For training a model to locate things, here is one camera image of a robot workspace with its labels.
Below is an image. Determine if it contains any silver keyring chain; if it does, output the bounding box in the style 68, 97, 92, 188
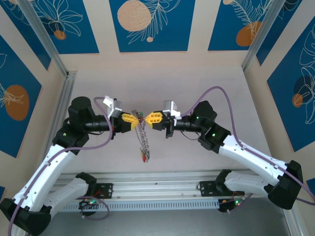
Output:
132, 109, 151, 163

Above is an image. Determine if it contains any black mounting plate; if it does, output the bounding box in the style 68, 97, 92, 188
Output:
198, 180, 219, 197
94, 182, 114, 199

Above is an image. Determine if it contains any small circuit board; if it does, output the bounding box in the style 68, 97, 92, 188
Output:
218, 196, 246, 214
78, 198, 100, 209

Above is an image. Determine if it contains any aluminium side rail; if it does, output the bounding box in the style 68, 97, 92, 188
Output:
55, 70, 78, 128

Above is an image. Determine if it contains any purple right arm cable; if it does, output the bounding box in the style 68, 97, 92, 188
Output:
181, 86, 315, 215

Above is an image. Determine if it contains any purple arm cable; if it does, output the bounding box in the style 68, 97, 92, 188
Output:
181, 86, 315, 215
8, 96, 116, 236

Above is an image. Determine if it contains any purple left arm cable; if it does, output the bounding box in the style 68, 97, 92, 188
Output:
8, 96, 116, 236

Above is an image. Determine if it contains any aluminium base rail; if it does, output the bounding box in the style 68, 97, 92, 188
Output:
49, 171, 271, 200

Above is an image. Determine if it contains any aluminium frame post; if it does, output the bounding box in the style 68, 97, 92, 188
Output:
17, 0, 68, 77
283, 208, 306, 236
241, 0, 286, 72

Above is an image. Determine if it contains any white slotted cable duct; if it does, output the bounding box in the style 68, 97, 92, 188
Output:
60, 199, 220, 212

